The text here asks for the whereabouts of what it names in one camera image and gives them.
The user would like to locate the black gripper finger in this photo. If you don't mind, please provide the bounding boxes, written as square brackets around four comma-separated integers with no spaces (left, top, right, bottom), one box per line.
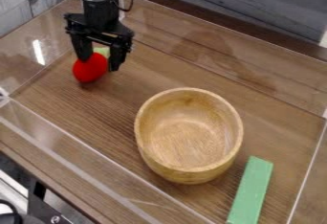
[71,34,93,61]
[108,42,131,72]

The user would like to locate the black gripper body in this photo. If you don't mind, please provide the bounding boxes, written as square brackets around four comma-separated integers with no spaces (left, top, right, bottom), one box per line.
[64,13,133,48]

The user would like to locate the red plush strawberry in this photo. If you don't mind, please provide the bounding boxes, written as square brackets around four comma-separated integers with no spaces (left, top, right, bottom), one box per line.
[73,47,109,83]

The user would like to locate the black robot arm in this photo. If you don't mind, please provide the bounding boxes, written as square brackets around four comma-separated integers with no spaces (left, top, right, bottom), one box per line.
[64,0,133,72]

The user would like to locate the wooden bowl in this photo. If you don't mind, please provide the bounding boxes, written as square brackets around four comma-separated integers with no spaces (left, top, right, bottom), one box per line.
[133,87,244,185]

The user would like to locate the black table leg clamp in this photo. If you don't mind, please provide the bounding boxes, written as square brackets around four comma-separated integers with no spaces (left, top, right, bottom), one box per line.
[27,180,73,224]

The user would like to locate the green rectangular block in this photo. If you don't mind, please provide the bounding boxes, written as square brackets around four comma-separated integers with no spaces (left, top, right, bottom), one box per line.
[225,156,274,224]

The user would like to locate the clear acrylic tray wall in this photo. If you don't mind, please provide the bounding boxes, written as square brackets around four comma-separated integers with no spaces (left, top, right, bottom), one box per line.
[0,0,327,224]

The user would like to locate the black cable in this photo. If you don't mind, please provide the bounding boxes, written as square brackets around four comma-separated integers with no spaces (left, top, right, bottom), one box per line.
[0,199,23,224]

